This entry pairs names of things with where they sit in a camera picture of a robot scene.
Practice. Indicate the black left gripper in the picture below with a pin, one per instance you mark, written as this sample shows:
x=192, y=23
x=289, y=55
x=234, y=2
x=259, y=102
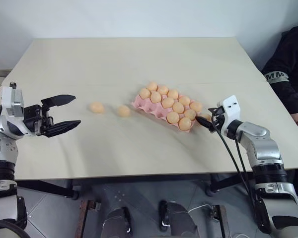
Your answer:
x=36, y=119

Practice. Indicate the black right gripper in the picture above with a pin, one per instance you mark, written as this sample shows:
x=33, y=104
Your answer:
x=219, y=120

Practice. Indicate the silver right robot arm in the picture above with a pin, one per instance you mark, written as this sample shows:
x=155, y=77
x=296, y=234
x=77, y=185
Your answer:
x=263, y=146

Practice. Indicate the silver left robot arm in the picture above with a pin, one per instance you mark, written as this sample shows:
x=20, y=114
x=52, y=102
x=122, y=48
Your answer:
x=0, y=148

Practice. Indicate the black sleeved person forearm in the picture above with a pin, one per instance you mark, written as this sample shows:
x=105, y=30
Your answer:
x=285, y=91

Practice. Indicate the orange egg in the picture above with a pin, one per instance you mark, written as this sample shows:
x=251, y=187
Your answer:
x=97, y=107
x=184, y=100
x=155, y=97
x=196, y=106
x=189, y=114
x=163, y=90
x=124, y=111
x=178, y=107
x=145, y=93
x=168, y=102
x=184, y=123
x=172, y=117
x=152, y=86
x=173, y=94

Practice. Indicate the pink egg carton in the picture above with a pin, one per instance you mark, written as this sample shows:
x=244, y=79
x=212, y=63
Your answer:
x=149, y=107

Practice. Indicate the black table leg with caster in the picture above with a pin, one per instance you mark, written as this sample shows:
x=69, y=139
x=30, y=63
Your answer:
x=49, y=188
x=221, y=184

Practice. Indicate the rusty metal bar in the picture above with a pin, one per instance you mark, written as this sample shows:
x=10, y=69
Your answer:
x=224, y=220
x=83, y=218

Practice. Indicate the person in black jacket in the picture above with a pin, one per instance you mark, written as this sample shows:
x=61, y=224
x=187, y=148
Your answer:
x=294, y=49

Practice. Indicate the dark rounded robot leg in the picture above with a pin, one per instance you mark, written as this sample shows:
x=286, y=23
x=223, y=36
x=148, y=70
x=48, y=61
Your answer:
x=178, y=220
x=116, y=223

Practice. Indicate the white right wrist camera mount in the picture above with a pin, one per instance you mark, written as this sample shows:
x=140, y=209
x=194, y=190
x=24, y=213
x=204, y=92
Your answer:
x=230, y=109

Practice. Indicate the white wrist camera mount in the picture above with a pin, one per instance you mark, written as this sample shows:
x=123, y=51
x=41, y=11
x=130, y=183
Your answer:
x=230, y=109
x=13, y=101

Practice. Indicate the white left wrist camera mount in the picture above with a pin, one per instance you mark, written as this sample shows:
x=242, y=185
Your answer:
x=13, y=101

